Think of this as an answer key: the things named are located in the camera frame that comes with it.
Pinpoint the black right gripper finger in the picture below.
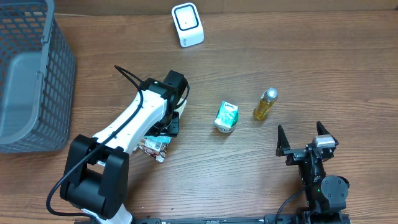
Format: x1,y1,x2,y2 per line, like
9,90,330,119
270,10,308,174
275,125,290,156
317,121,330,136

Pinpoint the brown snack pouch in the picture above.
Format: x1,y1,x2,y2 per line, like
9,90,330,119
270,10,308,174
131,98,185,163

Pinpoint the yellow dish soap bottle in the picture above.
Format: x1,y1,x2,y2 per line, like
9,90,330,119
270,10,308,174
252,87,278,120

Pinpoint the green tissue canister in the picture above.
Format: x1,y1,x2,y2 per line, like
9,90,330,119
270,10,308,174
214,101,239,133

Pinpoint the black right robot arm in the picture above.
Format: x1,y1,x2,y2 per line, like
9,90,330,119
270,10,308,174
274,121,350,223

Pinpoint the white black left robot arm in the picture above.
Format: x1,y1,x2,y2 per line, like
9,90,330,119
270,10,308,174
57,75,188,223

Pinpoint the white barcode scanner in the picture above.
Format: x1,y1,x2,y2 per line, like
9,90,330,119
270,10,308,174
171,2,205,48

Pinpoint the grey plastic mesh basket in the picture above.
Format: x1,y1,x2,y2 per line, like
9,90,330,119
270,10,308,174
1,0,76,153

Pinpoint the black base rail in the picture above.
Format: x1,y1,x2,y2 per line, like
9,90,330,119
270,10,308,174
132,214,351,224

